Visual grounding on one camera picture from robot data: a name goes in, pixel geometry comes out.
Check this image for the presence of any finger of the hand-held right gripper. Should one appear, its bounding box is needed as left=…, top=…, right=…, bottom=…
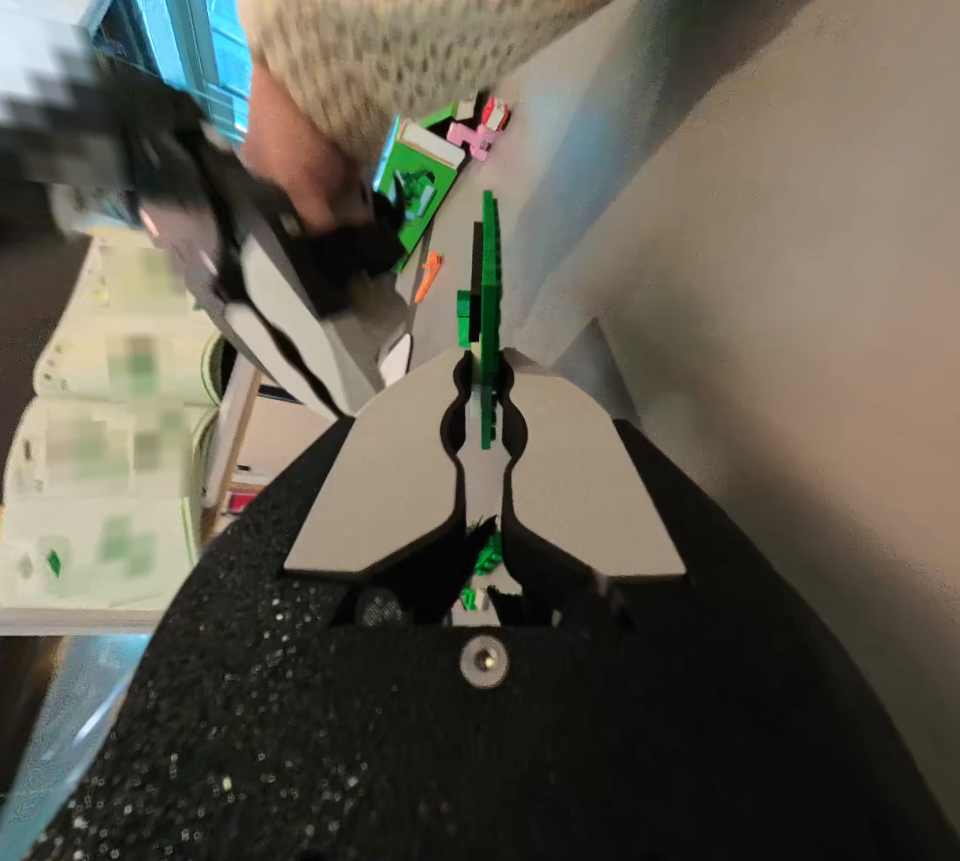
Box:
left=223, top=300, right=351, bottom=421
left=241, top=233, right=378, bottom=417

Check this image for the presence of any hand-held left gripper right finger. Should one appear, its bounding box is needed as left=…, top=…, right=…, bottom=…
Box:
left=498, top=348, right=687, bottom=581

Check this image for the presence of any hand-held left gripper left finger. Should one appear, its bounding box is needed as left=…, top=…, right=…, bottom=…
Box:
left=285, top=351, right=477, bottom=581

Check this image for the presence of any green lego baseplate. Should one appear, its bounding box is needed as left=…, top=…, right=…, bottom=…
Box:
left=456, top=189, right=505, bottom=451

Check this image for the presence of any pile of green lego pieces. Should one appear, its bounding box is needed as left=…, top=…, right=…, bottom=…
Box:
left=457, top=529, right=505, bottom=613

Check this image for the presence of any pink lego piece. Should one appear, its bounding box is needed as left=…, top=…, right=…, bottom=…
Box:
left=447, top=118, right=500, bottom=162

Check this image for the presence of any person's right hand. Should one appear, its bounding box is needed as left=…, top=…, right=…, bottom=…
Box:
left=246, top=60, right=378, bottom=234

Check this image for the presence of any pale green instruction booklet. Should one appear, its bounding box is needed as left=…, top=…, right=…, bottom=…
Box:
left=0, top=231, right=222, bottom=611

